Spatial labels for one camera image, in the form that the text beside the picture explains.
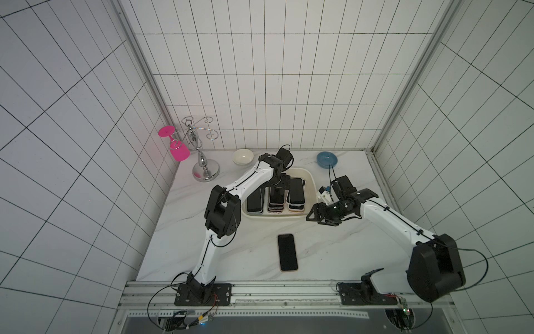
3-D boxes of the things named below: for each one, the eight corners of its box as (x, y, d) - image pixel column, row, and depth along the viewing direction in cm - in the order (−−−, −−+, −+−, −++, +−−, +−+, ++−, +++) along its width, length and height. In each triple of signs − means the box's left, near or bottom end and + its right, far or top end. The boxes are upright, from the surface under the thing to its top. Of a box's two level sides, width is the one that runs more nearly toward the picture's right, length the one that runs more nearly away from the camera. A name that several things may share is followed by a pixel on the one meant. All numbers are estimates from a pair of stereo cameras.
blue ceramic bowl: (317, 168, 113) (318, 164, 110) (315, 156, 119) (316, 152, 116) (337, 168, 113) (339, 164, 110) (333, 156, 119) (335, 152, 116)
